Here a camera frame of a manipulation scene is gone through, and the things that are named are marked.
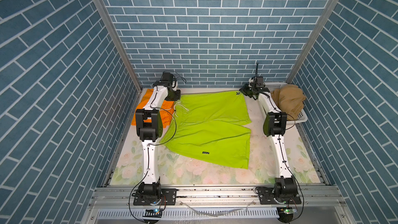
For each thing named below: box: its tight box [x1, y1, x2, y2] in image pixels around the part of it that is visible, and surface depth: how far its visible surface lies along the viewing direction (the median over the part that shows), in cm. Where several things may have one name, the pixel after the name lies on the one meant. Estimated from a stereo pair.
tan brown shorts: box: [270, 84, 307, 121], surface depth 101 cm
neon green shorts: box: [160, 90, 253, 170], surface depth 98 cm
